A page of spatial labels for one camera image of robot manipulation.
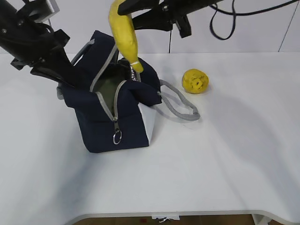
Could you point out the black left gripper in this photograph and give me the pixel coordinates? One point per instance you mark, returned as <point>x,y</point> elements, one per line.
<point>33,51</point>

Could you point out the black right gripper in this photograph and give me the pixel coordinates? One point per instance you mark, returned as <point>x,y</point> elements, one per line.
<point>162,18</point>

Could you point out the yellow banana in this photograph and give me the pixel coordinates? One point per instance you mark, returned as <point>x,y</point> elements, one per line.
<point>124,35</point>

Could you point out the navy blue lunch bag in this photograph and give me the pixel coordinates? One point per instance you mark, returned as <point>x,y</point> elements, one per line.
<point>131,124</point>

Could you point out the yellow pear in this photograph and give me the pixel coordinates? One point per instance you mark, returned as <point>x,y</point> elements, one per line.
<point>195,81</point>

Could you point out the green lid glass container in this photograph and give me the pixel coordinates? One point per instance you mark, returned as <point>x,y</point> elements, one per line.
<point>107,86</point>

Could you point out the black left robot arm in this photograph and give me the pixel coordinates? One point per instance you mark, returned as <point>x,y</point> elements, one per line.
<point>22,24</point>

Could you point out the white tape scrap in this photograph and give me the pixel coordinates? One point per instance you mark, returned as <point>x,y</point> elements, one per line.
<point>163,217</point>

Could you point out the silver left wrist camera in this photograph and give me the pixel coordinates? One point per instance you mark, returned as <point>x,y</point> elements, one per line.
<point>47,9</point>

